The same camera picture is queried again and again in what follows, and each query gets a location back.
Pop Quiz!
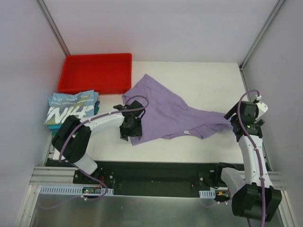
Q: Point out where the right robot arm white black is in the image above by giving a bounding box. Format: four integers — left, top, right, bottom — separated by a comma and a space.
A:
213, 99, 282, 224

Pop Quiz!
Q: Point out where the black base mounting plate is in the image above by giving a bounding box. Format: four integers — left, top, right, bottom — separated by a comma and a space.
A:
72, 160, 228, 197

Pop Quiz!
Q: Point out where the white cable duct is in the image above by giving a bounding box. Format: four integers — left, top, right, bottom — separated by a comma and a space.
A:
199, 190, 216, 199
40, 185, 114, 197

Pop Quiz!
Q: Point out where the right aluminium frame post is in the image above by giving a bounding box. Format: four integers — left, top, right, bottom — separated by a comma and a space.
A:
239, 0, 287, 71

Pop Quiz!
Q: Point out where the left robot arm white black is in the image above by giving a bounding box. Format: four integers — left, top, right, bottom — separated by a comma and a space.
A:
52, 100, 146, 184

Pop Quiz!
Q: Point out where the red plastic bin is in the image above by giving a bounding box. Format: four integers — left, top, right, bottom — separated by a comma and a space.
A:
57, 53, 132, 95

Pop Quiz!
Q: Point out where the right white cable duct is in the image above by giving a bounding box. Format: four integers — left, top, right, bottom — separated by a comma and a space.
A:
199, 190, 216, 199

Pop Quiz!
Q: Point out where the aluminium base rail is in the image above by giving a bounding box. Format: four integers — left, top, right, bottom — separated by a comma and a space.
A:
29, 166, 76, 185

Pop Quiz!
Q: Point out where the left white cable duct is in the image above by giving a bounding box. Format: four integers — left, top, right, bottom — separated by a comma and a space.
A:
40, 185, 114, 197

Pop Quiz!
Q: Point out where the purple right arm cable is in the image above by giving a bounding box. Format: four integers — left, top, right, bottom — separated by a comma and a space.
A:
237, 89, 268, 227

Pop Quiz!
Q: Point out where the aluminium frame post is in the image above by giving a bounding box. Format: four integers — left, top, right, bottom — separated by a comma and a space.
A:
36, 0, 71, 57
239, 0, 287, 71

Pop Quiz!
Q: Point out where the purple t-shirt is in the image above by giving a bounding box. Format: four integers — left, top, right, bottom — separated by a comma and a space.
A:
122, 74, 232, 146

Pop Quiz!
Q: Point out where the folded teal shirt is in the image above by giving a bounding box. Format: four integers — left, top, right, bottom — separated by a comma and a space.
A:
48, 101, 100, 133

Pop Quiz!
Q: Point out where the left aluminium frame post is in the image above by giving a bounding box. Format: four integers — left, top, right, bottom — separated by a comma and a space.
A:
36, 0, 71, 57

